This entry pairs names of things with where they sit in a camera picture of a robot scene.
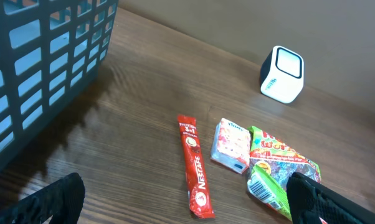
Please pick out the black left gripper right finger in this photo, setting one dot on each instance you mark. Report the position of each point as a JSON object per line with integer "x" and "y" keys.
{"x": 311, "y": 202}

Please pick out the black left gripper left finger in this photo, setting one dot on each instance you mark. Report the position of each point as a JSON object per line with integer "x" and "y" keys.
{"x": 60, "y": 202}

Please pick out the Haribo gummy candy bag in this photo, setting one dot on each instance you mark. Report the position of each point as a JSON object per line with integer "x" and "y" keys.
{"x": 272, "y": 163}

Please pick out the red Nescafe coffee stick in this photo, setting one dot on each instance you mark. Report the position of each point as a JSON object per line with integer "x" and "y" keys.
{"x": 197, "y": 185}

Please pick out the white barcode scanner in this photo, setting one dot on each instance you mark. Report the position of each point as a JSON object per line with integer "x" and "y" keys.
{"x": 282, "y": 75}

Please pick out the grey plastic shopping basket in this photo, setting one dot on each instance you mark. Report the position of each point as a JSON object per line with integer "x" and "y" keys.
{"x": 50, "y": 50}

